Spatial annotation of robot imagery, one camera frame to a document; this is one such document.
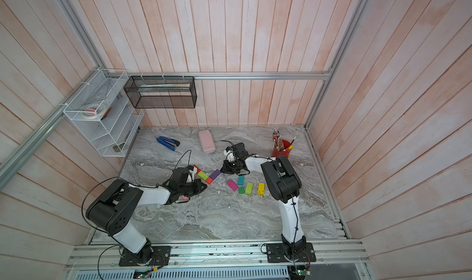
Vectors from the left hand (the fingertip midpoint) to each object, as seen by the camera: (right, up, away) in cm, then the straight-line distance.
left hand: (207, 188), depth 93 cm
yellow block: (+28, 0, -1) cm, 28 cm away
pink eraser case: (-3, +24, +18) cm, 31 cm away
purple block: (+4, +7, +5) cm, 9 cm away
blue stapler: (-27, +24, +18) cm, 40 cm away
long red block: (-5, +10, -1) cm, 11 cm away
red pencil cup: (+41, +18, +2) cm, 45 cm away
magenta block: (+13, +1, +2) cm, 13 cm away
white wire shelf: (-41, +33, -13) cm, 54 cm away
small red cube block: (+1, +4, +2) cm, 4 cm away
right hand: (+7, +8, +7) cm, 13 cm away
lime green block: (-3, +6, +3) cm, 7 cm away
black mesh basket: (-28, +53, +10) cm, 61 cm away
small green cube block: (+18, -1, 0) cm, 18 cm away
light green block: (+22, 0, 0) cm, 22 cm away
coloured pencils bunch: (+37, +24, 0) cm, 44 cm away
